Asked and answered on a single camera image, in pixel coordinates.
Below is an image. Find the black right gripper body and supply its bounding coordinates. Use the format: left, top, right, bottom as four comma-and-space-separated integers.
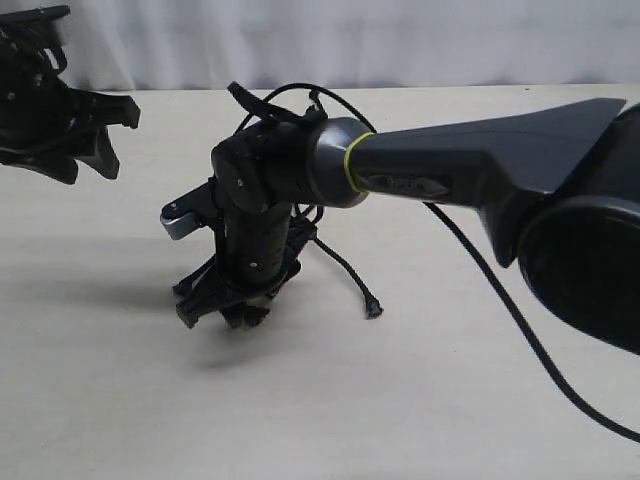
173, 219, 317, 328

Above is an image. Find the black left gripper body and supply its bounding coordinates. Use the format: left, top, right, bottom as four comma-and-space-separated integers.
1, 5, 75, 170

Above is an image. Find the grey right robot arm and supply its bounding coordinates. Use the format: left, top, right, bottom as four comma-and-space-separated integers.
161, 89, 639, 353

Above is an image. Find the white curtain backdrop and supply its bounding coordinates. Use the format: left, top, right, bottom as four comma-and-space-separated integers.
57, 0, 639, 90

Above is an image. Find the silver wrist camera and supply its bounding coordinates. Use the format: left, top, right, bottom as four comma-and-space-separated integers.
160, 182, 219, 241

